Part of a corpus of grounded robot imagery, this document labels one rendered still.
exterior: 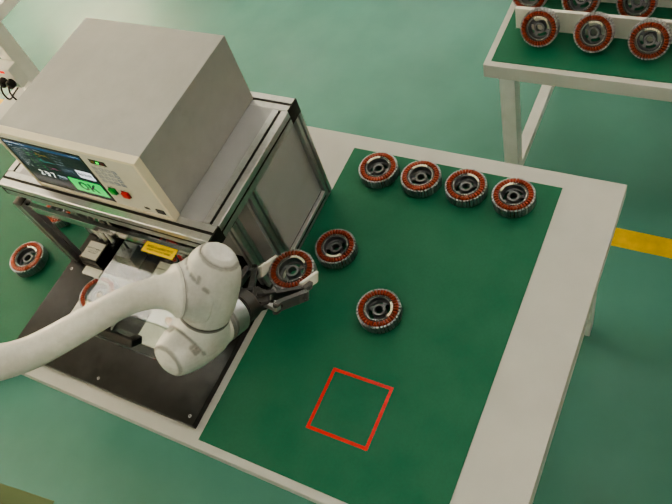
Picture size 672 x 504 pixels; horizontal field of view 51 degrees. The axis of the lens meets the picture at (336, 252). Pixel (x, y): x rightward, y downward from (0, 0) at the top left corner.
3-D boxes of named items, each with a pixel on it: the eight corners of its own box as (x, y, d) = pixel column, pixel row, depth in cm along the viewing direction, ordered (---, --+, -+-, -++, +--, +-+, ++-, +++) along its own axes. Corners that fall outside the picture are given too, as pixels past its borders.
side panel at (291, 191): (289, 269, 191) (249, 197, 165) (280, 266, 192) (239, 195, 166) (332, 189, 203) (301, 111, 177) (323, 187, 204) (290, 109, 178)
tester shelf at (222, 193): (216, 253, 158) (208, 242, 155) (7, 193, 186) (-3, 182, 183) (301, 111, 177) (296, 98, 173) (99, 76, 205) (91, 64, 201)
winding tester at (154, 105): (176, 222, 160) (133, 164, 144) (40, 184, 178) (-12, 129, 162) (254, 98, 177) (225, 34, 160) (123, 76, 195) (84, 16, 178)
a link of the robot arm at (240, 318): (201, 298, 148) (220, 286, 152) (203, 333, 152) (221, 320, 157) (234, 313, 144) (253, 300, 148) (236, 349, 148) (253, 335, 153)
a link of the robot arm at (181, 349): (232, 355, 150) (245, 313, 142) (180, 395, 138) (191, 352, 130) (195, 325, 153) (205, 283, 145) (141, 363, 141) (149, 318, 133)
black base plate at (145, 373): (195, 429, 172) (192, 426, 170) (14, 352, 198) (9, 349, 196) (281, 270, 191) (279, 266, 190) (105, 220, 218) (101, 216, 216)
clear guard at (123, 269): (166, 363, 153) (153, 352, 148) (84, 332, 163) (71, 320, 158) (236, 243, 167) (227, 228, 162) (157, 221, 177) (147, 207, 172)
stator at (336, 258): (320, 235, 194) (317, 228, 191) (360, 234, 191) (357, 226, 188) (315, 270, 189) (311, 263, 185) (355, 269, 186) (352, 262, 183)
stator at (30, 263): (32, 283, 211) (25, 276, 208) (8, 271, 216) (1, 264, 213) (56, 253, 215) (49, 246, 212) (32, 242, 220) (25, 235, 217)
